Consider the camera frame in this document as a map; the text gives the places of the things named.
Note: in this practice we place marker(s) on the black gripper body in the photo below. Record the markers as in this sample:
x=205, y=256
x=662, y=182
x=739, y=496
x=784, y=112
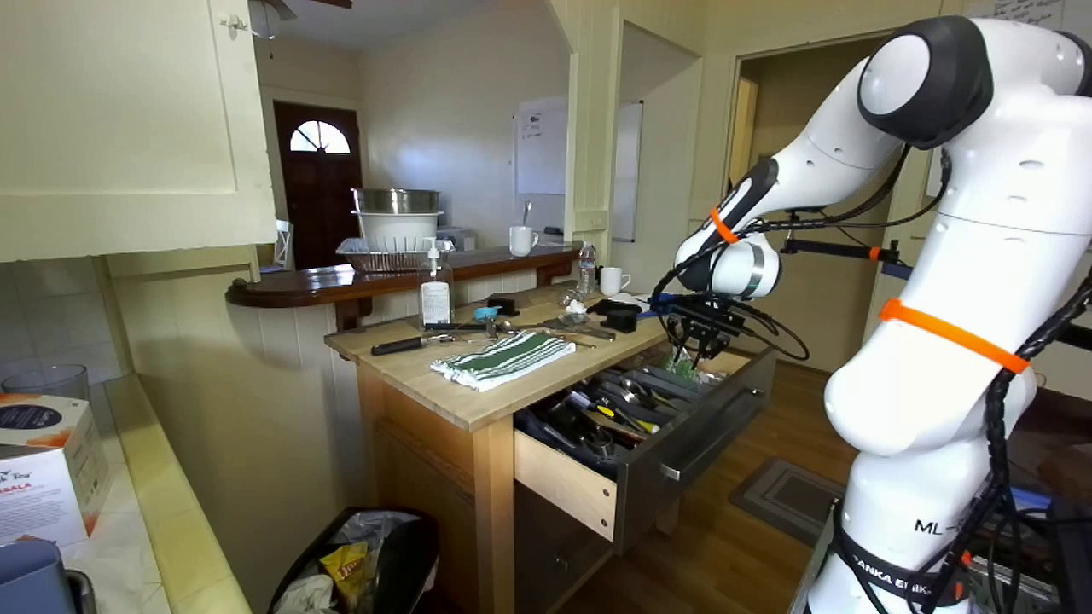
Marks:
x=709, y=314

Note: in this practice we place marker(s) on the grey drawer with utensils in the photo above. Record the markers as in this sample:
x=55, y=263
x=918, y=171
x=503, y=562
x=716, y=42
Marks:
x=671, y=467

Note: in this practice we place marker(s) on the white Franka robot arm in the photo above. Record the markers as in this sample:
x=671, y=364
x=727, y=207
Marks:
x=977, y=228

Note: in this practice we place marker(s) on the small green packet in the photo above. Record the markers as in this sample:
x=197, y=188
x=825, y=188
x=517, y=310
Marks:
x=683, y=365

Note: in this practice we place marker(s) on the grey metal utensil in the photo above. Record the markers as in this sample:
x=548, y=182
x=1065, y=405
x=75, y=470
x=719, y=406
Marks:
x=661, y=386

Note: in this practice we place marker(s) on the black pouch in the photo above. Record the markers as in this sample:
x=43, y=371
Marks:
x=620, y=314

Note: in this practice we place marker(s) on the small white mug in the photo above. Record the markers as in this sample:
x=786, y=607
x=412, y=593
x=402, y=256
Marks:
x=611, y=281

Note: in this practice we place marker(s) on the cream interior door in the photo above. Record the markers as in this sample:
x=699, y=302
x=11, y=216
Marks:
x=819, y=320

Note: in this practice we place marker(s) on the clear plastic water bottle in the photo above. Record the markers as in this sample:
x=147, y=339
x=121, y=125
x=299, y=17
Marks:
x=584, y=273

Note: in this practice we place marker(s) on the black kitchen spatula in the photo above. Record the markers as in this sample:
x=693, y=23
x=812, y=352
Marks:
x=568, y=430

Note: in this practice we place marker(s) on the grey floor mat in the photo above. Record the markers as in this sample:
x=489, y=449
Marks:
x=791, y=498

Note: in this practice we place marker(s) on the green striped white towel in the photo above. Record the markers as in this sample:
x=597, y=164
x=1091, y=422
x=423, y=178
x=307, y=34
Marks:
x=505, y=358

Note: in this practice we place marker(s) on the white mug with spoon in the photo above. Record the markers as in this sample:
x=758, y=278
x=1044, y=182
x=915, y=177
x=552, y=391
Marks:
x=521, y=239

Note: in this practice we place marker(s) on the small teal object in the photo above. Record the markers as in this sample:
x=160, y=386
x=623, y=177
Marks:
x=486, y=314

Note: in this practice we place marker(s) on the white soap pump bottle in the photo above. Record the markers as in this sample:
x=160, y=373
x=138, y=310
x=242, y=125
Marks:
x=433, y=302

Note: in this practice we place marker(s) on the wooden kitchen island cabinet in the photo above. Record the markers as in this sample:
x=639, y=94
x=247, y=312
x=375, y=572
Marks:
x=432, y=454

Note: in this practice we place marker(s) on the white plastic basket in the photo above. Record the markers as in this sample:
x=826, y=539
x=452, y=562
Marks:
x=396, y=232

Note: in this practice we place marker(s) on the steel cooking pot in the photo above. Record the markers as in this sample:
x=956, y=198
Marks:
x=396, y=198

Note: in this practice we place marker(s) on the dark wooden bar counter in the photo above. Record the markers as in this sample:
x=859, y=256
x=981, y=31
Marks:
x=341, y=286

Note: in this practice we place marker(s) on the black trash bin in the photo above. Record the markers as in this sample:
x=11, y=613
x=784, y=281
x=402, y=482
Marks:
x=394, y=567

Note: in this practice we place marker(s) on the dark door with arched window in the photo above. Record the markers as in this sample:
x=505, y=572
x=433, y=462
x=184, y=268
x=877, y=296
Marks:
x=317, y=191

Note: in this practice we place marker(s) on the clear glass jar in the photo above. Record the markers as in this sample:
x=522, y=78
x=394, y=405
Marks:
x=280, y=243

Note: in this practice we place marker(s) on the white cardboard box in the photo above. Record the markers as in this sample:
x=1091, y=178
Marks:
x=38, y=479

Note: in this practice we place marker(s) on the dark blue container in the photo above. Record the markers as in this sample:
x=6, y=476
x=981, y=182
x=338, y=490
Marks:
x=27, y=582

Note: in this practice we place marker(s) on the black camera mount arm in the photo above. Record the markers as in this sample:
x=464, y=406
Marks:
x=830, y=246

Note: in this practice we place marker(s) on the cream wall cupboard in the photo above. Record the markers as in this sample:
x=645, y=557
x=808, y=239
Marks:
x=124, y=125

